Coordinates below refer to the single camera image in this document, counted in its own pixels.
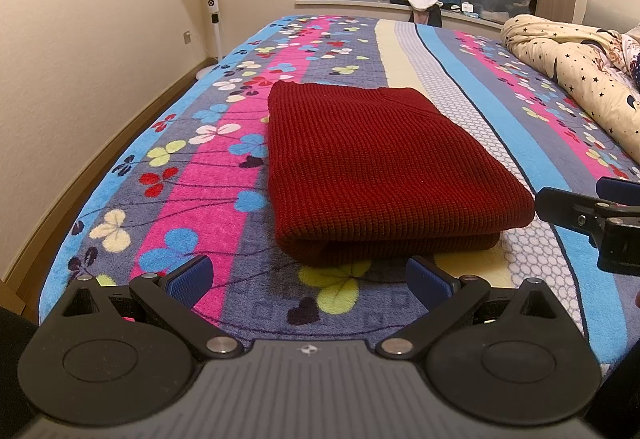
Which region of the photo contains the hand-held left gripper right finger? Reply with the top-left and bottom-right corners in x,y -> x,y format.
375,255 -> 576,362

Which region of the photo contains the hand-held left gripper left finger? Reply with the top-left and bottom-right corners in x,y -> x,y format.
44,254 -> 251,362

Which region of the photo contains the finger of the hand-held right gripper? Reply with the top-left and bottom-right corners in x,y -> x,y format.
596,177 -> 640,206
535,187 -> 608,235

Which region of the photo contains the red knit sweater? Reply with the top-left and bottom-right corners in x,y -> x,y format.
266,81 -> 536,268

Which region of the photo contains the floral striped blanket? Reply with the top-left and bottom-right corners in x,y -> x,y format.
39,15 -> 640,370

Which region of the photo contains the cream star print quilt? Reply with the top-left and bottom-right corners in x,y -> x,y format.
500,14 -> 640,150

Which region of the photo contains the dark chair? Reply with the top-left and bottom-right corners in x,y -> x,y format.
410,6 -> 443,27

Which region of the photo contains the white window sill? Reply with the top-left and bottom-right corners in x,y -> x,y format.
295,0 -> 503,27

